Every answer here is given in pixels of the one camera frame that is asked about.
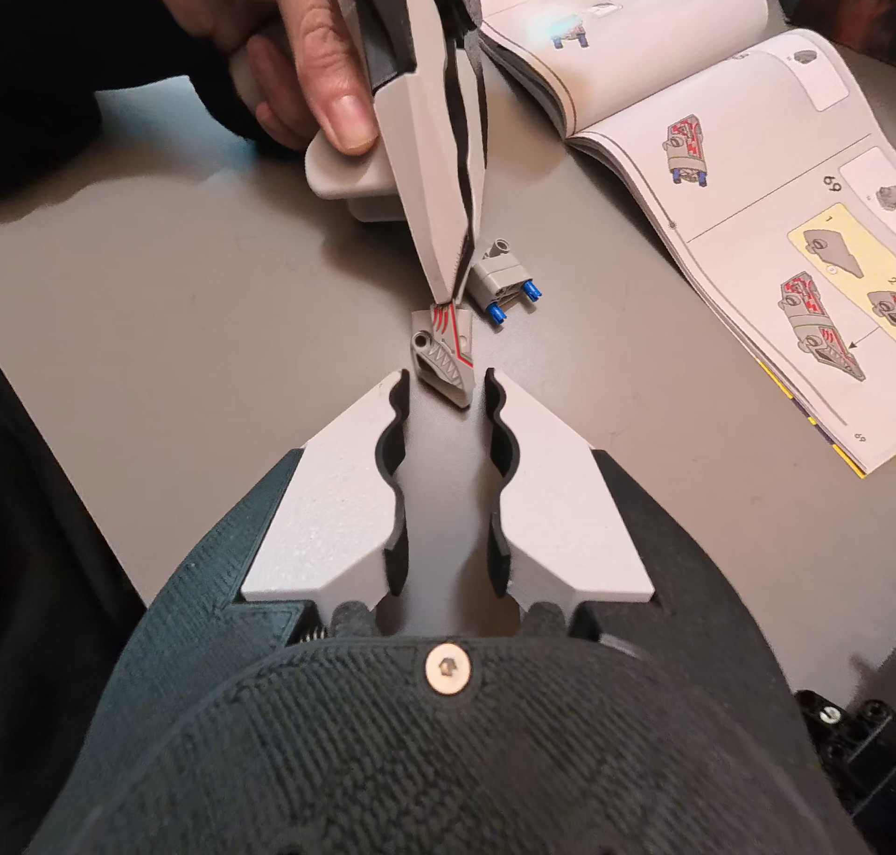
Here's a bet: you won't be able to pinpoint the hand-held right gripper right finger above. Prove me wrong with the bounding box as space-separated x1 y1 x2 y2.
482 368 657 605

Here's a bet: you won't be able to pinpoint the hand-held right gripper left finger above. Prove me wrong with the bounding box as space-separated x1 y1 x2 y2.
240 368 412 605

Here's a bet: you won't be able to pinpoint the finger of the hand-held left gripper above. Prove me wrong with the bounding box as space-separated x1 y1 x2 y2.
448 32 490 299
374 0 473 306

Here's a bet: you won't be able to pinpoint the grey brick assembly blue pins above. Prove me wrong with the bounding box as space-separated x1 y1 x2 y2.
468 239 547 327

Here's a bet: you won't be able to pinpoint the grey curved toy panel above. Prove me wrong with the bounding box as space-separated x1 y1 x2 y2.
409 302 477 409

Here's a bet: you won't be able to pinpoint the person's left forearm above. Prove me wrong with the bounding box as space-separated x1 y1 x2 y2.
0 0 261 192

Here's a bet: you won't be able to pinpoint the grey desk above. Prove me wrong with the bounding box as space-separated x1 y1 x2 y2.
0 0 896 716

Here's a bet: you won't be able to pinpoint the person's left hand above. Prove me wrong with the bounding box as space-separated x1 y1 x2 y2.
135 0 382 156

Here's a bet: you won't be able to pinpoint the open building instruction booklet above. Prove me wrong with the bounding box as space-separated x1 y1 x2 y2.
476 0 896 479

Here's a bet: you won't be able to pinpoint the black printed sweatshirt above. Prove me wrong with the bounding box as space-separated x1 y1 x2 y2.
0 372 153 855

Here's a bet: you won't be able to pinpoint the black toy vehicle model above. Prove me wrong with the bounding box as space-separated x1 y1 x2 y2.
794 687 896 836

